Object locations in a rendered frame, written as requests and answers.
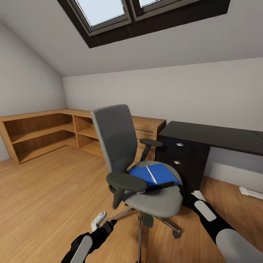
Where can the folder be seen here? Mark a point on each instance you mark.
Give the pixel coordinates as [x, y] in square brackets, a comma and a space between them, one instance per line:
[162, 176]

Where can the swivel chair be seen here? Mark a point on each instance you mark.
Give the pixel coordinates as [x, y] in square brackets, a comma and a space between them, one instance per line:
[118, 141]

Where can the desk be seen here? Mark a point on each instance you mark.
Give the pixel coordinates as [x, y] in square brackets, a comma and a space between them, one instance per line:
[240, 140]

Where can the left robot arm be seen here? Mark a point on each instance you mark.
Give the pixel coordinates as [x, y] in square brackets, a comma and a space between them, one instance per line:
[86, 243]

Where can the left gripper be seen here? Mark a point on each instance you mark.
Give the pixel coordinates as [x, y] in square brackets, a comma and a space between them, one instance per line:
[105, 231]

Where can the fixed window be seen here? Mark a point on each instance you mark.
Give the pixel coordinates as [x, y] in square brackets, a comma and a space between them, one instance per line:
[102, 22]

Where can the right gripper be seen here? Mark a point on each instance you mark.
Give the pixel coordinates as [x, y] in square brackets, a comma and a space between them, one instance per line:
[185, 194]

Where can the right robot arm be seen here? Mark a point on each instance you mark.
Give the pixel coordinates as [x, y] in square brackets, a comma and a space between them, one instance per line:
[234, 248]

